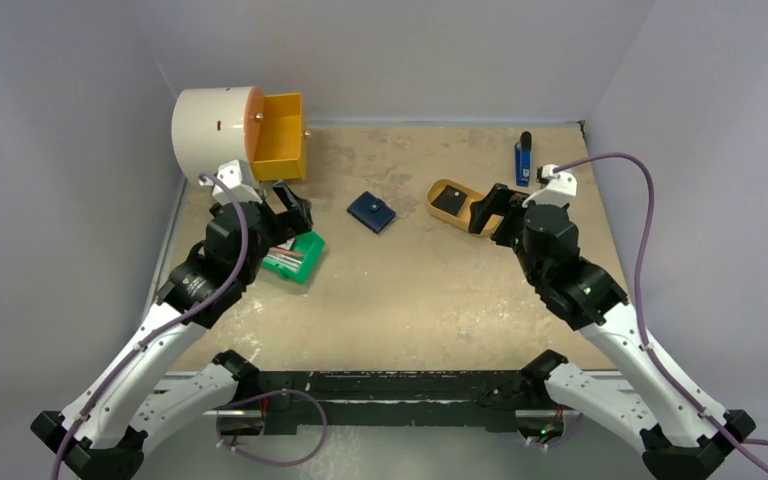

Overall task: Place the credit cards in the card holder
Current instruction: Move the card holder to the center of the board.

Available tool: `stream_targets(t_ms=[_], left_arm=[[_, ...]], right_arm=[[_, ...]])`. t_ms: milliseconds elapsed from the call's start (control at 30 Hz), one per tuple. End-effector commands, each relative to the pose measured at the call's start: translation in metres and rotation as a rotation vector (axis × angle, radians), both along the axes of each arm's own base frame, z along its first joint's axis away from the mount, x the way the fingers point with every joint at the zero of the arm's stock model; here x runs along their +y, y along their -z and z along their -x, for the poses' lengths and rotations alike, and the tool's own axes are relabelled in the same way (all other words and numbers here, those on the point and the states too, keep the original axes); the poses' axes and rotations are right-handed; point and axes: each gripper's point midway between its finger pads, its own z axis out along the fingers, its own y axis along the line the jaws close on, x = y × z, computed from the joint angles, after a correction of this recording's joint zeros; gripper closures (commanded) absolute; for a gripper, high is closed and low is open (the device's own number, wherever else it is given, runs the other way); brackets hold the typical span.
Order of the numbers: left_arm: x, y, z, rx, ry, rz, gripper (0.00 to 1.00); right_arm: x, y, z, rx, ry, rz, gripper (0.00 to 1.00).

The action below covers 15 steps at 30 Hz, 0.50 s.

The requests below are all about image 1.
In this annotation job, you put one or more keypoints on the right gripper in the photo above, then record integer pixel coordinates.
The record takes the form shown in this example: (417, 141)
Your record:
(507, 216)

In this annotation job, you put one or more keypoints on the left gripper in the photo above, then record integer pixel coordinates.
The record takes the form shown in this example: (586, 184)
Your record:
(293, 221)

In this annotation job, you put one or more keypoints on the black card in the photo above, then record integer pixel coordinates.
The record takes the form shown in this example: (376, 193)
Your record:
(450, 200)

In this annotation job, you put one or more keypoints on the blue leather card holder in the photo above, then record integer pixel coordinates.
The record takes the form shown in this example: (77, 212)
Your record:
(371, 211)

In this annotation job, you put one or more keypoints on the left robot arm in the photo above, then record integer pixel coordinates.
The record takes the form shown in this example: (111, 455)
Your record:
(107, 432)

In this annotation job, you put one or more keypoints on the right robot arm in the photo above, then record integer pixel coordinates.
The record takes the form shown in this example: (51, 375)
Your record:
(679, 431)

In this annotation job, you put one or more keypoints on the tan oval tray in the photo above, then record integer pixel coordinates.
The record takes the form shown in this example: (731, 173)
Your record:
(460, 222)

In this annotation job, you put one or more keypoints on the green plastic bin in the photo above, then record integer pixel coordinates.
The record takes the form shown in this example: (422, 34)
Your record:
(311, 245)

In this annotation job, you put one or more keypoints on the blue black stapler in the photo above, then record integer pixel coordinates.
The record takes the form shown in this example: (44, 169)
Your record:
(522, 158)

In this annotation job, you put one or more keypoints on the orange drawer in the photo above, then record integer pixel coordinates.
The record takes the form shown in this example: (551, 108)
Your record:
(281, 152)

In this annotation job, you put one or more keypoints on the white cylindrical drawer cabinet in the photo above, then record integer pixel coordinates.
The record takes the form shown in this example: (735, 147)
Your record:
(212, 126)

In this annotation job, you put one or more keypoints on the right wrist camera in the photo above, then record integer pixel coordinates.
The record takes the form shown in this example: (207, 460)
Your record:
(557, 188)

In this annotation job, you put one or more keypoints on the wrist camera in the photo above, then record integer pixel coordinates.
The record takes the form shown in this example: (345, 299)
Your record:
(557, 188)
(237, 176)

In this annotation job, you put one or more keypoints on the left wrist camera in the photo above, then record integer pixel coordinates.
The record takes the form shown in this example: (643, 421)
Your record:
(237, 176)

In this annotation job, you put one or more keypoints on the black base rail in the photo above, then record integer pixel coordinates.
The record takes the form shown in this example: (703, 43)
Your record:
(498, 401)

